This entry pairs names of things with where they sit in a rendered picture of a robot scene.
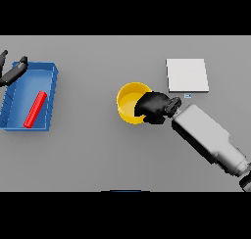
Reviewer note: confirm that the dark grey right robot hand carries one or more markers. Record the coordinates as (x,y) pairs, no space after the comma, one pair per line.
(153,105)

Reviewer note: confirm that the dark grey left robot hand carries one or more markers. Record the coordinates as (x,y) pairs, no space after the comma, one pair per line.
(13,73)

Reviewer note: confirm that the yellow bowl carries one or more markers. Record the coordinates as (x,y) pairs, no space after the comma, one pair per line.
(128,102)

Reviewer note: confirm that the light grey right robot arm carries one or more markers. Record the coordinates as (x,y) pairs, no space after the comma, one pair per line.
(209,140)

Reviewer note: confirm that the red beaker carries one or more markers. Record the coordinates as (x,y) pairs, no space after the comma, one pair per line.
(35,109)

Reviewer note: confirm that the flat pale square scale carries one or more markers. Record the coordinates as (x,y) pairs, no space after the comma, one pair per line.
(187,75)

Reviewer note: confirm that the blue tray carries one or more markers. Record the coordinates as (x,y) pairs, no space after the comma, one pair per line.
(29,96)

